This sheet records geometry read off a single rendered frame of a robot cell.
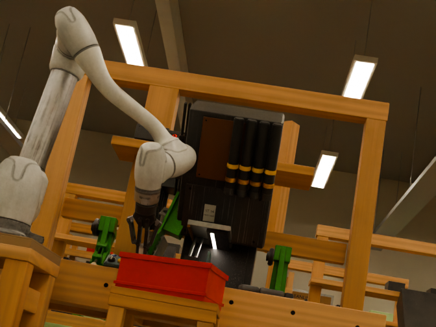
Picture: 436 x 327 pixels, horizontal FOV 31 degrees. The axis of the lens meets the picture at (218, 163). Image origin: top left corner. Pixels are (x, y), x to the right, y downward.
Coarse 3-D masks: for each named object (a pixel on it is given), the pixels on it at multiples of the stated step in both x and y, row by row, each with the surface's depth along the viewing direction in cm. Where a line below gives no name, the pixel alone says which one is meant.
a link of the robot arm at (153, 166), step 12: (144, 144) 266; (156, 144) 266; (144, 156) 263; (156, 156) 263; (168, 156) 271; (144, 168) 264; (156, 168) 264; (168, 168) 269; (144, 180) 265; (156, 180) 266
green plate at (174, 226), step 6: (174, 198) 309; (174, 204) 309; (168, 210) 307; (174, 210) 309; (168, 216) 307; (174, 216) 308; (168, 222) 307; (174, 222) 307; (180, 222) 307; (162, 228) 306; (168, 228) 307; (174, 228) 306; (180, 228) 306; (162, 234) 311; (168, 234) 314; (174, 234) 307; (180, 234) 309
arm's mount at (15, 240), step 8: (0, 232) 237; (0, 240) 236; (8, 240) 236; (16, 240) 236; (24, 240) 235; (32, 240) 236; (32, 248) 237; (40, 248) 244; (48, 248) 252; (48, 256) 253; (56, 256) 262; (56, 264) 263
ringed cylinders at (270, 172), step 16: (240, 128) 289; (272, 128) 288; (240, 144) 291; (256, 144) 291; (272, 144) 289; (256, 160) 291; (272, 160) 290; (240, 176) 294; (256, 176) 293; (272, 176) 293; (224, 192) 297; (240, 192) 295; (256, 192) 295
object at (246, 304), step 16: (0, 272) 279; (64, 272) 278; (80, 272) 278; (96, 272) 278; (112, 272) 278; (64, 288) 277; (80, 288) 276; (96, 288) 276; (224, 288) 275; (64, 304) 286; (80, 304) 275; (96, 304) 275; (224, 304) 273; (240, 304) 273; (256, 304) 273; (272, 304) 273; (288, 304) 272; (304, 304) 272; (320, 304) 272; (224, 320) 272; (240, 320) 271; (256, 320) 271; (272, 320) 271; (288, 320) 271; (304, 320) 271; (320, 320) 270; (336, 320) 270; (352, 320) 270; (368, 320) 270; (384, 320) 270
